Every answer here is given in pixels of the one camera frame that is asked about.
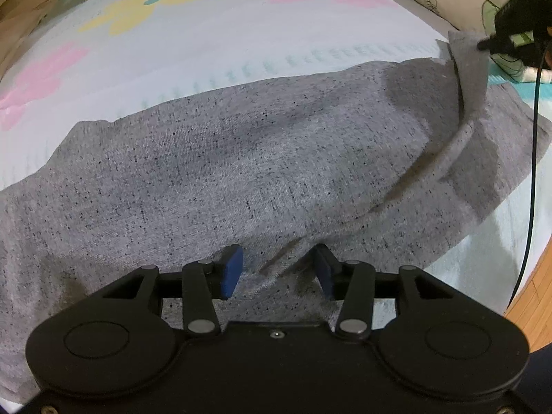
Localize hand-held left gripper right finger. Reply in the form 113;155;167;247
313;244;465;339

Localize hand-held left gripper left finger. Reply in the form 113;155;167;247
89;244;244;338

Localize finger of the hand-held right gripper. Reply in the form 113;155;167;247
477;34;516;53

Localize grey speckled pants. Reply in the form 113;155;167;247
0;30;541;403

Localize bamboo floor mat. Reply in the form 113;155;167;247
502;255;552;348

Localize floral printed blanket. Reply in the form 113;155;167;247
0;0;552;326

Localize wooden slats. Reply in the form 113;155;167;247
0;0;89;79

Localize black cable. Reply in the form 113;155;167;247
508;37;545;309

